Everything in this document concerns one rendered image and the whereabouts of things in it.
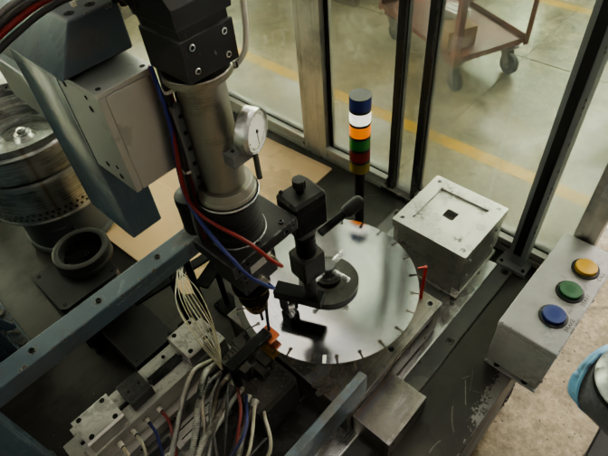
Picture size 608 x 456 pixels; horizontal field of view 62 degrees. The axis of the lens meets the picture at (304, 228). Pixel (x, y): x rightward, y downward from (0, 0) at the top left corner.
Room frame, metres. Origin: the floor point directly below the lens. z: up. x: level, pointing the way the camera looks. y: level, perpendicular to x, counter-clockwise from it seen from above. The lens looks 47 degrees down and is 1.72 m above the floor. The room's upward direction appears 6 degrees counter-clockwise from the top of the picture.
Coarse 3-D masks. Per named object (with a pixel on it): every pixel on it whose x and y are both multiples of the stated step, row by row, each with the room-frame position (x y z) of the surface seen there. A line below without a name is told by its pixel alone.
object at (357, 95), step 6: (354, 90) 0.87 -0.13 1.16; (360, 90) 0.86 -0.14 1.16; (366, 90) 0.86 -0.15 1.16; (348, 96) 0.85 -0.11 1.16; (354, 96) 0.85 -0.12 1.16; (360, 96) 0.85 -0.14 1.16; (366, 96) 0.84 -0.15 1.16; (354, 102) 0.84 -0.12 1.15; (360, 102) 0.83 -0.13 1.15; (366, 102) 0.83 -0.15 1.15; (354, 108) 0.84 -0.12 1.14; (360, 108) 0.83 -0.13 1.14; (366, 108) 0.83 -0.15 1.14
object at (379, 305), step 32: (352, 224) 0.70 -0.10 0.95; (288, 256) 0.64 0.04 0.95; (352, 256) 0.62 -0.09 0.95; (384, 256) 0.61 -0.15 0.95; (384, 288) 0.54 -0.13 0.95; (416, 288) 0.53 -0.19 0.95; (256, 320) 0.50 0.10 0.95; (288, 320) 0.49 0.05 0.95; (320, 320) 0.49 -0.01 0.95; (352, 320) 0.48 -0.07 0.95; (384, 320) 0.47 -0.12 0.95; (288, 352) 0.43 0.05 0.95; (320, 352) 0.42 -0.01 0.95; (352, 352) 0.42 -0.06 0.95
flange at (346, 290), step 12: (336, 264) 0.60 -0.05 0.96; (348, 264) 0.60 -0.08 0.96; (336, 276) 0.56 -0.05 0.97; (348, 276) 0.57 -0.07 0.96; (324, 288) 0.55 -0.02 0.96; (336, 288) 0.54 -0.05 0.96; (348, 288) 0.54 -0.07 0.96; (324, 300) 0.52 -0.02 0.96; (336, 300) 0.52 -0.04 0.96; (348, 300) 0.52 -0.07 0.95
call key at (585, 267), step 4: (580, 260) 0.58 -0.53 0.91; (584, 260) 0.58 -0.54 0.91; (588, 260) 0.58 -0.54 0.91; (576, 264) 0.57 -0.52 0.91; (580, 264) 0.57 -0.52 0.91; (584, 264) 0.57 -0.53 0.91; (588, 264) 0.57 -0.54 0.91; (592, 264) 0.57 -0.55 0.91; (576, 268) 0.57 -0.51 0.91; (580, 268) 0.57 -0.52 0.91; (584, 268) 0.56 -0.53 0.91; (588, 268) 0.56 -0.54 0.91; (592, 268) 0.56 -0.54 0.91; (596, 268) 0.56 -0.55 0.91; (580, 272) 0.56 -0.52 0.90; (584, 272) 0.55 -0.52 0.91; (588, 272) 0.55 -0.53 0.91; (592, 272) 0.55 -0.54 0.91; (596, 272) 0.55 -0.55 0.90; (588, 276) 0.55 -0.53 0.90; (592, 276) 0.55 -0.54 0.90
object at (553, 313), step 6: (546, 306) 0.49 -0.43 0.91; (552, 306) 0.49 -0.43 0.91; (546, 312) 0.48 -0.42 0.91; (552, 312) 0.48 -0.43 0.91; (558, 312) 0.47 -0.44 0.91; (564, 312) 0.47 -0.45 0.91; (546, 318) 0.46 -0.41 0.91; (552, 318) 0.46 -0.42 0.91; (558, 318) 0.46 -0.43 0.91; (564, 318) 0.46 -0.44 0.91; (552, 324) 0.46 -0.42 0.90; (558, 324) 0.45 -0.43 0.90
